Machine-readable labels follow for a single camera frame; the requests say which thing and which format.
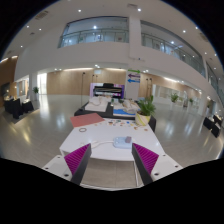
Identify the ceiling spot lights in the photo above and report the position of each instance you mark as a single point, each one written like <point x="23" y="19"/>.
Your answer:
<point x="139" y="10"/>

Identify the white building model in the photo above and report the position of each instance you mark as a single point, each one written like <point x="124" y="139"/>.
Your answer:
<point x="96" y="105"/>

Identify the group of black chairs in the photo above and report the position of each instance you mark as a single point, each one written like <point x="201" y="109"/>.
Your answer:
<point x="213" y="125"/>
<point x="16" y="106"/>

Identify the blue arrow sign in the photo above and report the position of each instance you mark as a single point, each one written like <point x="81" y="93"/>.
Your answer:
<point x="134" y="80"/>

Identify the glass balcony railing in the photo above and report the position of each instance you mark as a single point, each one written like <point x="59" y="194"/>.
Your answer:
<point x="100" y="35"/>

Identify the green arrow sign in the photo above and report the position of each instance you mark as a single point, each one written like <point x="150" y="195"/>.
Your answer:
<point x="134" y="71"/>

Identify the potted plant in striped pot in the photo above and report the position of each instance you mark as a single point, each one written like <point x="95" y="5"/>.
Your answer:
<point x="142" y="117"/>

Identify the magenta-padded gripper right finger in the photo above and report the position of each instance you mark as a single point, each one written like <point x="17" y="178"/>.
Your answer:
<point x="146" y="160"/>

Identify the tall black floor stand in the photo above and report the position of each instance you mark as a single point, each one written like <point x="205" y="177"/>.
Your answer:
<point x="83" y="90"/>

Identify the black piano with purple screen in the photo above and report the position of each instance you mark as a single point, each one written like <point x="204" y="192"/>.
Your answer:
<point x="106" y="90"/>

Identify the background potted plant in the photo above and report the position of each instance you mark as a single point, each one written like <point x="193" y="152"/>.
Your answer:
<point x="191" y="100"/>
<point x="174" y="97"/>
<point x="35" y="90"/>

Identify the colourful small stickers spread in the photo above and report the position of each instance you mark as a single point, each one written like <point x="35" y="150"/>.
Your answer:
<point x="116" y="123"/>

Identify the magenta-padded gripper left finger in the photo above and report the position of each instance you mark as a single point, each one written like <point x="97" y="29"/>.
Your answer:
<point x="77" y="160"/>

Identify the orange-brown round disc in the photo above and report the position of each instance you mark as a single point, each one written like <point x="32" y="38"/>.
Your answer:
<point x="145" y="129"/>

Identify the purple arrow sign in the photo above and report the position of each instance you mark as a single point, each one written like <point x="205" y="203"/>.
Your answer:
<point x="134" y="76"/>

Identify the black display table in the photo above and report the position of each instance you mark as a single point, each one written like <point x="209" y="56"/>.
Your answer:
<point x="110" y="113"/>

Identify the model on blue base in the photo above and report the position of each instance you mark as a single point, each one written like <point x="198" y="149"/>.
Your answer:
<point x="125" y="110"/>

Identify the salmon red flat mat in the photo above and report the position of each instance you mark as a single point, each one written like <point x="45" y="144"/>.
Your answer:
<point x="86" y="120"/>

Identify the thin black pole stand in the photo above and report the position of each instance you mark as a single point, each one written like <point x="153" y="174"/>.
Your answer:
<point x="93" y="79"/>

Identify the brown c-shaped piece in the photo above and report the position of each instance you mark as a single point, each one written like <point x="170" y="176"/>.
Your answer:
<point x="135" y="127"/>

